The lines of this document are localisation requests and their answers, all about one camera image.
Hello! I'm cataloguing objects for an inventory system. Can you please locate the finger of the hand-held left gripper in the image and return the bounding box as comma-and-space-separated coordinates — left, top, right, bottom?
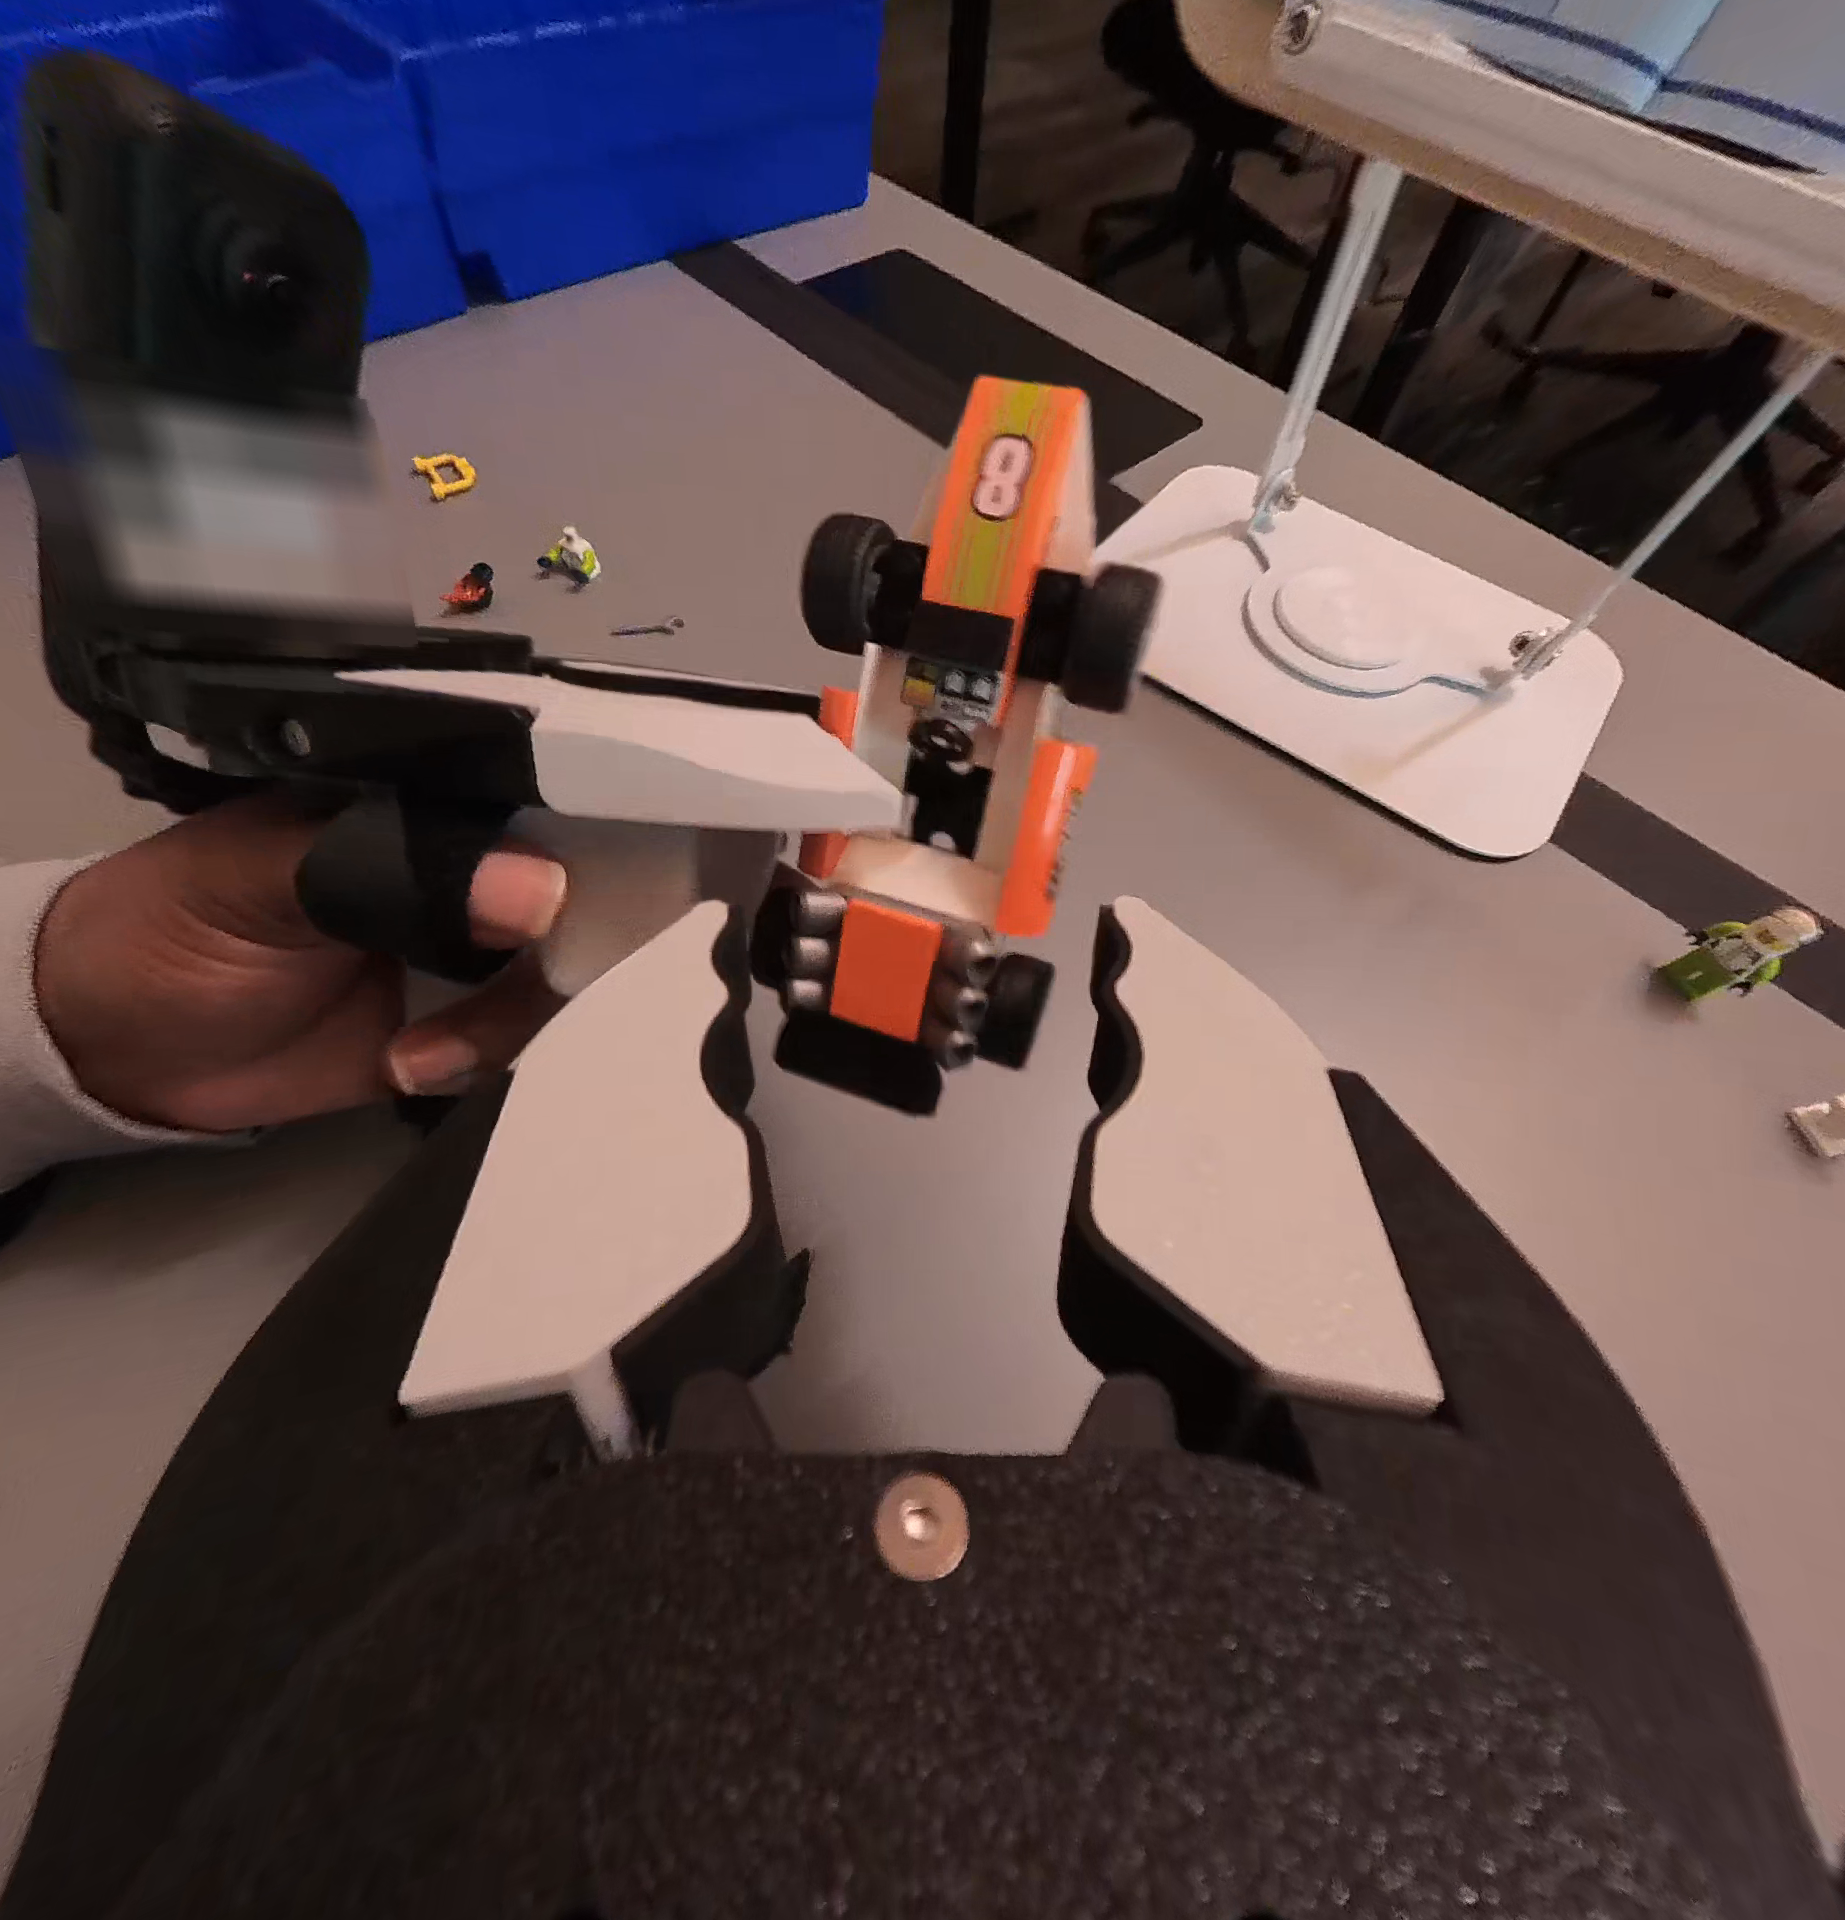
322, 659, 840, 751
519, 722, 917, 848

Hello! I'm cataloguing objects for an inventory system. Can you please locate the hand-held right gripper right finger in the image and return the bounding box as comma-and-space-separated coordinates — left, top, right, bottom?
1058, 897, 1451, 1456

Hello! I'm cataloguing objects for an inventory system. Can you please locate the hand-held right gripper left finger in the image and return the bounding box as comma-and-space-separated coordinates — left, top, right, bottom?
397, 903, 821, 1440

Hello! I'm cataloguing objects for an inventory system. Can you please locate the orange lego race car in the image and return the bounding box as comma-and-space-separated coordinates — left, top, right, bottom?
772, 376, 1162, 1119

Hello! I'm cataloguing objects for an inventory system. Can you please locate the green lego minifigure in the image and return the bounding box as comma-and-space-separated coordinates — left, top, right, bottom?
1653, 907, 1824, 1008

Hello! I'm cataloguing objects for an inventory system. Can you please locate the person's left hand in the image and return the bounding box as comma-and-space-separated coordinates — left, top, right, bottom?
38, 796, 579, 1142

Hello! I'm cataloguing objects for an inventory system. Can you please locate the white booklet stand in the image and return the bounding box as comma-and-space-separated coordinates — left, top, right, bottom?
1096, 0, 1845, 865

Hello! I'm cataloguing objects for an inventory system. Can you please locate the black office chair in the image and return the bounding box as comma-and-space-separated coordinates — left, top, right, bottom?
1102, 0, 1375, 333

